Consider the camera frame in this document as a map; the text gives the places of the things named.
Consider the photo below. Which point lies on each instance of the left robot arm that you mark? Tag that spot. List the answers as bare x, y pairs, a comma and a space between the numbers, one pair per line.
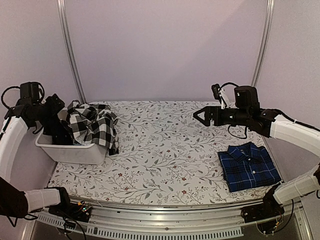
31, 108

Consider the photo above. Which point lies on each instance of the aluminium corner post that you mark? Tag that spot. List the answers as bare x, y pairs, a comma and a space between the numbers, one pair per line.
62, 12
270, 5

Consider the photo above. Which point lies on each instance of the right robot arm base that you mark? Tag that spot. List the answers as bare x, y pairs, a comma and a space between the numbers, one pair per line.
269, 208

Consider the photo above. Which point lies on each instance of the right aluminium corner post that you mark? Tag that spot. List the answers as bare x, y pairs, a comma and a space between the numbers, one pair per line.
270, 5

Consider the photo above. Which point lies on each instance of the folded blue plaid shirt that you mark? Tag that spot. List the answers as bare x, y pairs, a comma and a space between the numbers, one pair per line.
248, 166

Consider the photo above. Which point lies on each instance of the left aluminium corner post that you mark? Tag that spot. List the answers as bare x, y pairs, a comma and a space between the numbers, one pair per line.
62, 12

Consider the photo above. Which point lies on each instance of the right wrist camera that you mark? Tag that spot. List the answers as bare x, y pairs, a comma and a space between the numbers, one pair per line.
220, 95

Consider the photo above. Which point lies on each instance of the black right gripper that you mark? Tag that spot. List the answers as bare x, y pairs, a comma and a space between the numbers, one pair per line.
213, 109

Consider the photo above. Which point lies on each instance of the white plastic bin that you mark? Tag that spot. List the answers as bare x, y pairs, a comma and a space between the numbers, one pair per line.
92, 154

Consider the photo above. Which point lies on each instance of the black white checkered shirt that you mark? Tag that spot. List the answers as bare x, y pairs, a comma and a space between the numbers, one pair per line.
90, 123

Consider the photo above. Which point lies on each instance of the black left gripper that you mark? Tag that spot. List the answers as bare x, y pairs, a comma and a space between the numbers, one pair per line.
56, 104

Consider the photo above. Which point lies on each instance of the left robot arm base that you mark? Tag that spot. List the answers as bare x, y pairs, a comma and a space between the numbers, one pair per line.
80, 211

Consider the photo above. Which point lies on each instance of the floral patterned table cloth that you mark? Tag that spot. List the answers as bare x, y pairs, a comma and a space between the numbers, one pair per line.
166, 158

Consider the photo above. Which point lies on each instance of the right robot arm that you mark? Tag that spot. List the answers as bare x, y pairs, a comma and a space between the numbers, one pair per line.
293, 147

